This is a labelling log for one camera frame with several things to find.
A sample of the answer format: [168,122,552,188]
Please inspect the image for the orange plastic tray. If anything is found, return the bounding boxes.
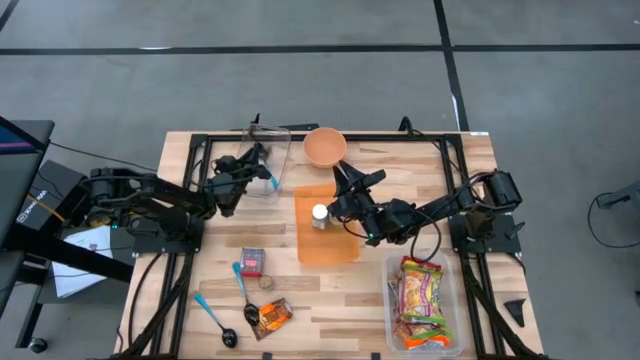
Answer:
[293,183,361,265]

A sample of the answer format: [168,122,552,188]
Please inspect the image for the thick black cable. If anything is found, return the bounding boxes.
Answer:
[126,252,166,351]

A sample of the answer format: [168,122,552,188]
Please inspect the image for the seasoning jar white lid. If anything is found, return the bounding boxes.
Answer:
[310,202,330,231]

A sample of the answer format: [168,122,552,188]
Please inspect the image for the peach orange bowl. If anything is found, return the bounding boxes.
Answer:
[302,126,348,169]

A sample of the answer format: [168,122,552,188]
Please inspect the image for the white paper sheet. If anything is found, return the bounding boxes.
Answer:
[51,224,115,300]

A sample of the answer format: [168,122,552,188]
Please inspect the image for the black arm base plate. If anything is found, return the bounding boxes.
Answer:
[132,214,205,255]
[448,213,521,255]

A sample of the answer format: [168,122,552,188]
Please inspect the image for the black floor cable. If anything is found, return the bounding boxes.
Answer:
[587,192,640,250]

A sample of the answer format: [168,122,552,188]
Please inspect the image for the clear handled plastic bin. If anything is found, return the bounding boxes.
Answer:
[235,123,292,205]

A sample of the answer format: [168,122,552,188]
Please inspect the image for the green pink snack packet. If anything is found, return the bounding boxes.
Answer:
[394,319,454,341]

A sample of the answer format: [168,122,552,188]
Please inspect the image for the black aluminium table frame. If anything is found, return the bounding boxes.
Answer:
[114,130,551,360]

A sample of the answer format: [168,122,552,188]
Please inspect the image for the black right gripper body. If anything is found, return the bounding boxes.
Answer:
[328,169,389,248]

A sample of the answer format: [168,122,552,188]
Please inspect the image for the orange brown snack packet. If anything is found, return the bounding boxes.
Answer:
[251,297,294,342]

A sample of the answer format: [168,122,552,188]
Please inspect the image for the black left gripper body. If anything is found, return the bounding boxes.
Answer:
[204,154,254,218]

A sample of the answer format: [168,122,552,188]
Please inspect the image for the black desk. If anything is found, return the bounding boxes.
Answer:
[0,115,135,351]

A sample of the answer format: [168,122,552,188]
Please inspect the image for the black control box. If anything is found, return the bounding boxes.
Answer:
[16,159,94,232]

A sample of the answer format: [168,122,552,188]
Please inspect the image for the green yellow noodle packet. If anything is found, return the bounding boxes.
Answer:
[397,264,446,326]

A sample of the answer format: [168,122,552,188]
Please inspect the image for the thin black cable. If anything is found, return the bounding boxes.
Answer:
[48,141,160,174]

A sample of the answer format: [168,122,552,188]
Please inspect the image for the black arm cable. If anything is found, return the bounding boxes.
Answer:
[398,115,481,201]

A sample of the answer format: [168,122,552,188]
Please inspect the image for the spice jar red lid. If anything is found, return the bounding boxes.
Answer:
[238,247,266,279]

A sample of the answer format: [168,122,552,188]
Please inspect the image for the clear rectangular plastic container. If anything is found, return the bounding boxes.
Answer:
[382,252,464,357]

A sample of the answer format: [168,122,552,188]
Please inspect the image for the grey floor stand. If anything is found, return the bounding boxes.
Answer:
[594,179,640,211]

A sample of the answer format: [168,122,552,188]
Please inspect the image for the yellow cable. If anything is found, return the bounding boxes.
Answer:
[27,193,69,225]

